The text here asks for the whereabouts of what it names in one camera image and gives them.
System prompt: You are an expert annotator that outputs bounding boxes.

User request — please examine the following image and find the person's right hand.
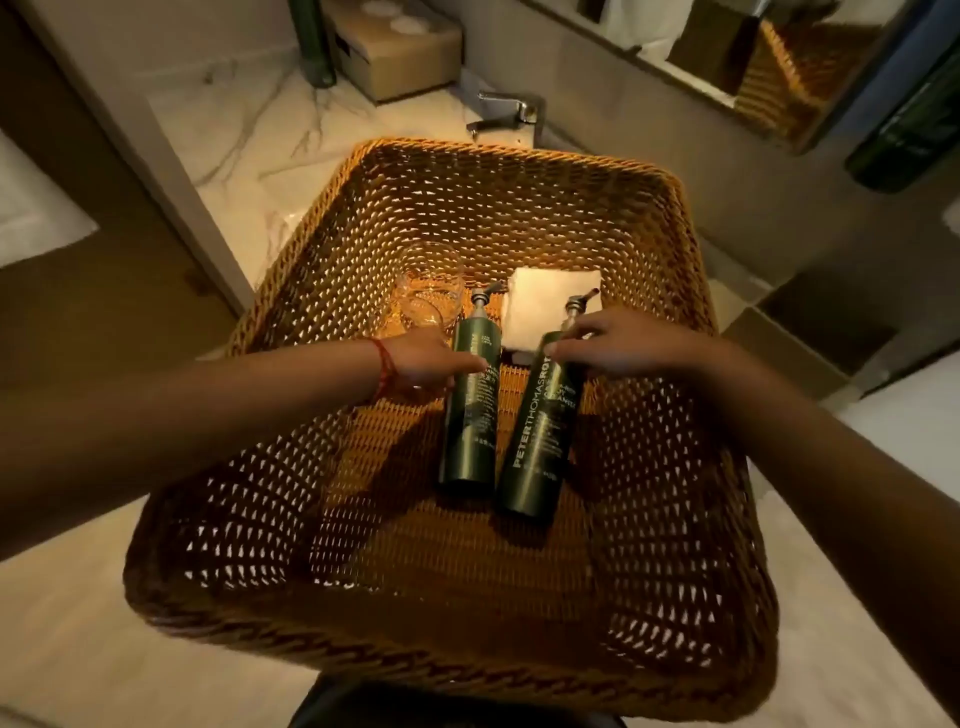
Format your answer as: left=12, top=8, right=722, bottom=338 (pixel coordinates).
left=543, top=306, right=723, bottom=381

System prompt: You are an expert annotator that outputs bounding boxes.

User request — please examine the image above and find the person's left hand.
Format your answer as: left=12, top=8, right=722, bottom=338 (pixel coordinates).
left=386, top=327, right=489, bottom=403

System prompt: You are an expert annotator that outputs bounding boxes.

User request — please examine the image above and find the dark green pump bottle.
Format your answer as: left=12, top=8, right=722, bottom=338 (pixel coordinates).
left=438, top=281, right=510, bottom=489
left=495, top=288, right=601, bottom=521

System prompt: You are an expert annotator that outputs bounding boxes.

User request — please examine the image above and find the person's left forearm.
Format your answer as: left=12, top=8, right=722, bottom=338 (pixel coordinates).
left=0, top=339, right=385, bottom=561

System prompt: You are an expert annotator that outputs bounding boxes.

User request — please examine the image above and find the person's right forearm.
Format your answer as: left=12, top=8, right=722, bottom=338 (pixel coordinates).
left=705, top=337, right=960, bottom=723

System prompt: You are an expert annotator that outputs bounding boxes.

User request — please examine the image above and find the white folded napkin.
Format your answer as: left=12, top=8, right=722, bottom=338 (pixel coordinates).
left=501, top=267, right=603, bottom=354

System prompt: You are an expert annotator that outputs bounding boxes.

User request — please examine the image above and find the red thread wristband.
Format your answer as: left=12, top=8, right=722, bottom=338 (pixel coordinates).
left=367, top=337, right=398, bottom=402

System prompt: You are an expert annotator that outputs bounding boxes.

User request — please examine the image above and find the clear drinking glass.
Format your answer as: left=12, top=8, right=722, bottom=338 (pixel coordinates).
left=390, top=241, right=466, bottom=340

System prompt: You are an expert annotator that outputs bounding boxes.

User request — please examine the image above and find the chrome sink faucet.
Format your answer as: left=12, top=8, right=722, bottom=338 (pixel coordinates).
left=465, top=90, right=546, bottom=148

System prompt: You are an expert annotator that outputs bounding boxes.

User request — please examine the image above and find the brown woven wicker basket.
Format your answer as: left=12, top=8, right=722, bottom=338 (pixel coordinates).
left=122, top=137, right=780, bottom=723

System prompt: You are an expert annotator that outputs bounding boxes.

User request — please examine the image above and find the beige tissue box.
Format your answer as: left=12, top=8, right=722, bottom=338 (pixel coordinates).
left=322, top=0, right=464, bottom=104

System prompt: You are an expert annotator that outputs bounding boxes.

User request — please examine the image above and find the tall dark green bottle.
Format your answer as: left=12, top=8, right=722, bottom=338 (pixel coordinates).
left=288, top=0, right=337, bottom=90

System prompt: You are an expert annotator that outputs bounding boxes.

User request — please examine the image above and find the white floor mat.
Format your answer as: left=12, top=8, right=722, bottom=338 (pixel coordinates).
left=0, top=131, right=99, bottom=269

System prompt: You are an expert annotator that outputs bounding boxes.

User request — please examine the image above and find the wall mirror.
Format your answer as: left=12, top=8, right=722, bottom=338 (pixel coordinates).
left=525, top=0, right=931, bottom=156

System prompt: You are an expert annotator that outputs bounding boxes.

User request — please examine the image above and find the black wall dispenser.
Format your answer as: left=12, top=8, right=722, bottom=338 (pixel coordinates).
left=845, top=45, right=960, bottom=194

